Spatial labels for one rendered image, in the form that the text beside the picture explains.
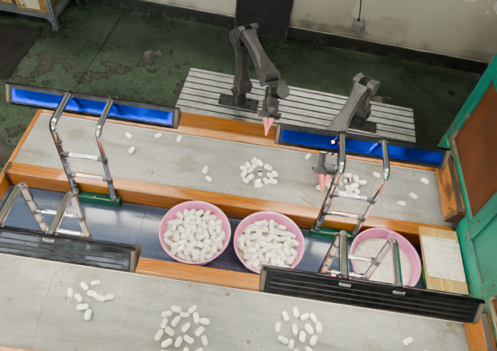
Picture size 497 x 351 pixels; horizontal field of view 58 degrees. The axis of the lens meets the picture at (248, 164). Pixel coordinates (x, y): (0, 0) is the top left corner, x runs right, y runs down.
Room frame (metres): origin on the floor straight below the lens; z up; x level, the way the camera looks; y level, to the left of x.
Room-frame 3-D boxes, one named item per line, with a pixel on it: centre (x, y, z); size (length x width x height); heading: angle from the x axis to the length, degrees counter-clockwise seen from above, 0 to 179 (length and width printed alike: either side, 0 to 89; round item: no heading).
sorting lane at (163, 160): (1.18, 0.05, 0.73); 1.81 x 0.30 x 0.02; 90
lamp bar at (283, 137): (1.12, -0.39, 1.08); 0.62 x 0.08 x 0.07; 90
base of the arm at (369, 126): (1.62, -0.50, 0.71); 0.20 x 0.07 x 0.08; 87
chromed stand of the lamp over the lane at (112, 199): (1.04, 0.59, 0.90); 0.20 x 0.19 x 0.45; 90
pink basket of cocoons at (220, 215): (0.84, 0.16, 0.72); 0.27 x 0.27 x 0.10
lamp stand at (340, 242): (0.64, -0.39, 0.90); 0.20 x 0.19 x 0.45; 90
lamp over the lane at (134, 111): (1.12, 0.58, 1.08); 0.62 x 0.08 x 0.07; 90
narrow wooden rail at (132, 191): (1.00, 0.05, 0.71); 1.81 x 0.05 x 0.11; 90
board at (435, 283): (0.84, -0.78, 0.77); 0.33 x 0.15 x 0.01; 0
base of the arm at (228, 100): (1.65, 0.10, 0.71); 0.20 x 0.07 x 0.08; 87
